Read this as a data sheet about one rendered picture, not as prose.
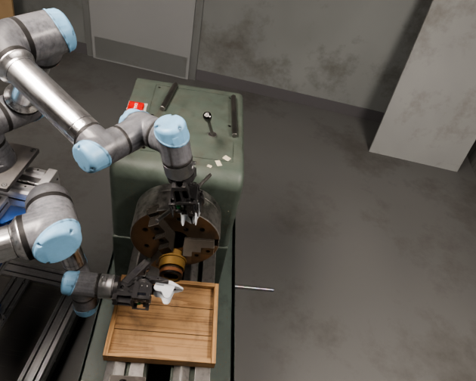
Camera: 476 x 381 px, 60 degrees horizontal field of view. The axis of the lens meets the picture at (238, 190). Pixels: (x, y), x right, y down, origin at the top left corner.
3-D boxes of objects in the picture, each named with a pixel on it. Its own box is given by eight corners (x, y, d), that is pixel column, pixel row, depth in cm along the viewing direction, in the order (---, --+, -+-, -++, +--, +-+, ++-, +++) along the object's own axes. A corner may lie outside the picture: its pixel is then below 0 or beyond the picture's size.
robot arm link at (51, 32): (-15, 109, 140) (5, 6, 98) (26, 94, 150) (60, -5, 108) (7, 138, 141) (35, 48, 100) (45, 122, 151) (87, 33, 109)
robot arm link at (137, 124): (103, 118, 96) (134, 133, 91) (138, 101, 103) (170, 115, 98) (108, 146, 101) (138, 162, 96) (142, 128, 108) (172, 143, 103)
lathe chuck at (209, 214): (127, 235, 156) (145, 180, 135) (205, 253, 164) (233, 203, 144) (122, 255, 150) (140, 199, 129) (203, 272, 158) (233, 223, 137)
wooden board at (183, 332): (122, 280, 153) (122, 274, 150) (217, 289, 157) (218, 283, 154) (103, 360, 132) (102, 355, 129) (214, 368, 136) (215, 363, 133)
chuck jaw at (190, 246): (185, 229, 144) (218, 231, 145) (184, 237, 148) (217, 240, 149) (182, 255, 136) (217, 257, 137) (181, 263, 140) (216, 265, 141)
